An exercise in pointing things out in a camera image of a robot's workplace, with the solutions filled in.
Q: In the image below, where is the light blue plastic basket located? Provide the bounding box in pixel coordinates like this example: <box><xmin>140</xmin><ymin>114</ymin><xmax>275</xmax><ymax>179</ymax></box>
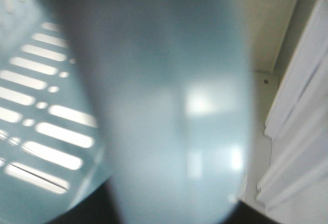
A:
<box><xmin>1</xmin><ymin>0</ymin><xmax>253</xmax><ymax>223</ymax></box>

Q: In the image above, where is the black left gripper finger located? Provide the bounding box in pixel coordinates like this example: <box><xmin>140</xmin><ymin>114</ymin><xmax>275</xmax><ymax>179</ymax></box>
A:
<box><xmin>225</xmin><ymin>201</ymin><xmax>277</xmax><ymax>224</ymax></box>

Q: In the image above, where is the white metal shelving unit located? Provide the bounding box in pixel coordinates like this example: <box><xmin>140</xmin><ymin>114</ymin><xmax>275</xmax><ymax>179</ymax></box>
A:
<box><xmin>241</xmin><ymin>0</ymin><xmax>327</xmax><ymax>223</ymax></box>

